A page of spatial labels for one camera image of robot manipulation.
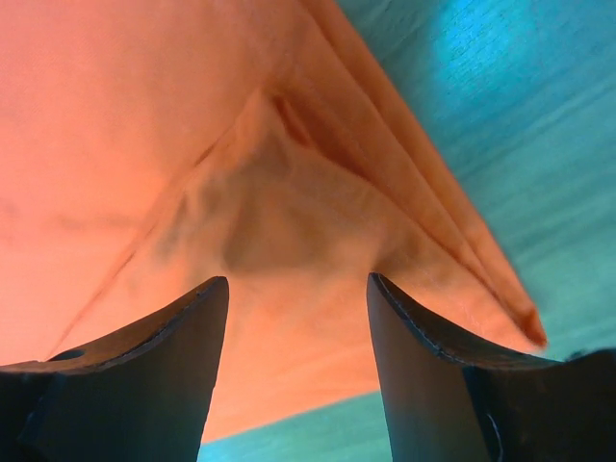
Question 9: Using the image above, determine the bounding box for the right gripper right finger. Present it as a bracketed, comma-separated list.
[366, 271, 564, 462]

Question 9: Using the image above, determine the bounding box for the orange t shirt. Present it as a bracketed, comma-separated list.
[1, 1, 547, 440]

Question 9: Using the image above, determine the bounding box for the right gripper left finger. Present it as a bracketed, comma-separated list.
[18, 276, 229, 461]

